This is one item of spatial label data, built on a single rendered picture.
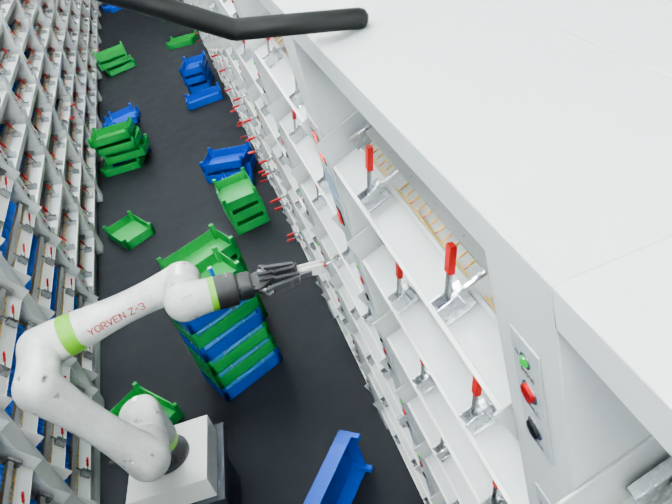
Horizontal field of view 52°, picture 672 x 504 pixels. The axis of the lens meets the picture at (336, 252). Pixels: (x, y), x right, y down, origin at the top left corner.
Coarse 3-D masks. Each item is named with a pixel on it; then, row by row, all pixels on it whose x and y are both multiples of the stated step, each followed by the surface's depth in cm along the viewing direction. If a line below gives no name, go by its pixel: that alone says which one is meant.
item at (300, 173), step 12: (300, 168) 188; (300, 180) 189; (312, 180) 188; (312, 192) 184; (312, 204) 180; (324, 204) 176; (324, 216) 173; (336, 228) 167; (336, 240) 163; (348, 252) 154; (348, 264) 155; (360, 288) 147
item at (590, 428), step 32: (480, 224) 47; (512, 256) 43; (512, 288) 46; (544, 288) 40; (512, 320) 49; (544, 320) 42; (512, 352) 52; (544, 352) 45; (576, 352) 43; (512, 384) 56; (544, 384) 47; (576, 384) 44; (576, 416) 46; (608, 416) 47; (576, 448) 48; (608, 448) 49; (544, 480) 58; (576, 480) 50
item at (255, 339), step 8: (264, 328) 285; (256, 336) 284; (264, 336) 287; (240, 344) 280; (248, 344) 283; (256, 344) 286; (192, 352) 286; (232, 352) 279; (240, 352) 282; (200, 360) 281; (224, 360) 278; (232, 360) 280; (208, 368) 277; (216, 368) 277; (224, 368) 279
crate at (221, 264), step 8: (216, 248) 279; (208, 256) 280; (216, 256) 281; (224, 256) 277; (200, 264) 279; (208, 264) 281; (216, 264) 283; (224, 264) 281; (232, 264) 275; (240, 264) 267; (200, 272) 280; (208, 272) 280; (216, 272) 278; (224, 272) 276; (240, 272) 268
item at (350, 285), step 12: (312, 228) 199; (324, 228) 200; (324, 240) 200; (336, 252) 193; (348, 276) 183; (348, 288) 180; (360, 300) 174; (360, 312) 171; (372, 336) 163; (384, 360) 150
